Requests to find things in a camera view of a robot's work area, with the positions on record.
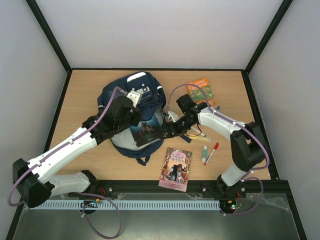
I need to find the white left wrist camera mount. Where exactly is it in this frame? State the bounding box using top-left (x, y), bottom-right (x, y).
top-left (126, 90), bottom-right (142, 108)

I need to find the orange Treehouse book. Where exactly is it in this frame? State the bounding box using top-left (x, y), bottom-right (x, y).
top-left (186, 77), bottom-right (216, 106)

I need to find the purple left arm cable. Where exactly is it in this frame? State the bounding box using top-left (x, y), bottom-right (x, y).
top-left (7, 86), bottom-right (125, 238)

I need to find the red capped white marker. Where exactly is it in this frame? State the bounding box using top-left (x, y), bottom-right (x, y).
top-left (204, 142), bottom-right (219, 166)

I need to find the green white glue stick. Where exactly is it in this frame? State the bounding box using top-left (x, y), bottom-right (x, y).
top-left (201, 145), bottom-right (208, 162)

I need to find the light blue slotted cable duct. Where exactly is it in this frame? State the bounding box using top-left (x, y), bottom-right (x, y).
top-left (34, 199), bottom-right (221, 211)

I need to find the yellow highlighter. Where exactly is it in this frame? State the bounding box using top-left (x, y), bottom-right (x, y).
top-left (189, 135), bottom-right (212, 142)

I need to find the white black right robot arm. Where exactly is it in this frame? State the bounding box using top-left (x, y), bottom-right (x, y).
top-left (163, 94), bottom-right (270, 197)

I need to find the navy blue student backpack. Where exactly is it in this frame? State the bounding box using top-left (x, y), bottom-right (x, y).
top-left (97, 71), bottom-right (166, 166)

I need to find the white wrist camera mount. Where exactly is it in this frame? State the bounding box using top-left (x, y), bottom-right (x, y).
top-left (126, 90), bottom-right (142, 108)
top-left (166, 110), bottom-right (179, 123)

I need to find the black aluminium frame rail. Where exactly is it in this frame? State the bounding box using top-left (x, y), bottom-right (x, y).
top-left (24, 178), bottom-right (291, 198)

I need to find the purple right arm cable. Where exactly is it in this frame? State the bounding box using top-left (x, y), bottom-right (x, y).
top-left (166, 83), bottom-right (271, 216)

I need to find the purple capped white marker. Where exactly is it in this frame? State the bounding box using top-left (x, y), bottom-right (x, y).
top-left (191, 126), bottom-right (206, 137)

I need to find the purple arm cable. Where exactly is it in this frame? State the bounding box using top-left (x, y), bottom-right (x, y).
top-left (166, 83), bottom-right (271, 216)
top-left (7, 86), bottom-right (125, 238)

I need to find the pink Taming of Shrew book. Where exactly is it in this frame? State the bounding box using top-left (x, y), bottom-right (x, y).
top-left (158, 147), bottom-right (193, 192)

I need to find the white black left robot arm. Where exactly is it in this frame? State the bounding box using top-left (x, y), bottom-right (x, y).
top-left (12, 91), bottom-right (141, 208)

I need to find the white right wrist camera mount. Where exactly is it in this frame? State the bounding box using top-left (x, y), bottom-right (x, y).
top-left (166, 110), bottom-right (179, 123)

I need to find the dark blue Wuthering Heights book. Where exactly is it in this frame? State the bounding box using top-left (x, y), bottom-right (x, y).
top-left (129, 107), bottom-right (164, 147)

